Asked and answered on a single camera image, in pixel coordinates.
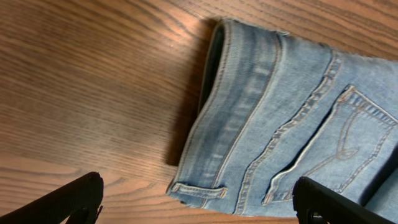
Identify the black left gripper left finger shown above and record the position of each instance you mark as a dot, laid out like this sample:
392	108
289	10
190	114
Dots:
76	202

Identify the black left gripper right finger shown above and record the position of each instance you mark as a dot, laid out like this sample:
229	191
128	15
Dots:
314	203

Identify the light blue denim jeans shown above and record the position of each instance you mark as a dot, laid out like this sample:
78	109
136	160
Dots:
274	108

